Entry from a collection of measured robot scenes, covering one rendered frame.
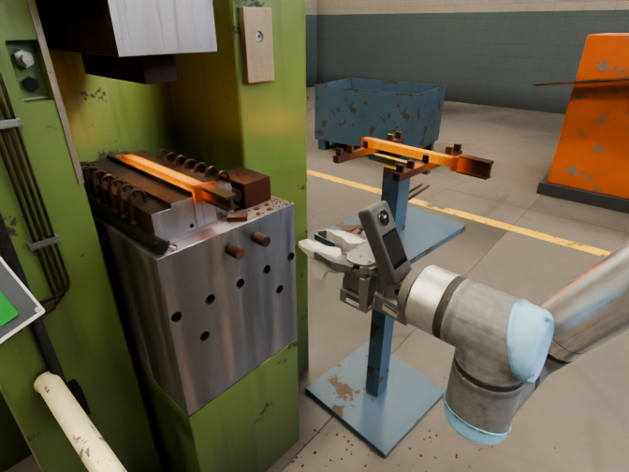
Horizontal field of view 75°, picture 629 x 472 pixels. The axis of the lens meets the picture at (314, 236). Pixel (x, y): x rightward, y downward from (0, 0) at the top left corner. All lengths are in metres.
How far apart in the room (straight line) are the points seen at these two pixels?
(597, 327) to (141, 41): 0.82
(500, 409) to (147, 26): 0.80
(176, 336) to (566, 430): 1.45
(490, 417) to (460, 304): 0.16
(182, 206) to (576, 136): 3.47
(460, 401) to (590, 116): 3.47
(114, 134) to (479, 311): 1.11
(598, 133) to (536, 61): 4.34
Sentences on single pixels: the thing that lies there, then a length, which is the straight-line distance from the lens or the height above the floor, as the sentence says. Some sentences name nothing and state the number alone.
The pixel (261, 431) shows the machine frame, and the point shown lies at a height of 0.21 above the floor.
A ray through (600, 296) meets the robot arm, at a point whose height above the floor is 1.02.
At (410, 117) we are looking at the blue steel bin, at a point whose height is 0.50.
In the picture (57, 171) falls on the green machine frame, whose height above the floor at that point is 1.06.
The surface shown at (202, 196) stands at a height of 0.99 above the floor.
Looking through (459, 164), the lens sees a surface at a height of 1.00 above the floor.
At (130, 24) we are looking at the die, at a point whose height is 1.32.
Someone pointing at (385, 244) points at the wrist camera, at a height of 1.05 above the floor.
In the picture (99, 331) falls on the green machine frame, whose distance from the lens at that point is 1.11.
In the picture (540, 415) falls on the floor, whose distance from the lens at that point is 1.90.
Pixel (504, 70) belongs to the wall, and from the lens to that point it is 8.29.
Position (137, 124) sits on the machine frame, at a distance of 1.37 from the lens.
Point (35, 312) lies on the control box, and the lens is 0.69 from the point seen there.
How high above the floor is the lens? 1.32
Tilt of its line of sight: 28 degrees down
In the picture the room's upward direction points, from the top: straight up
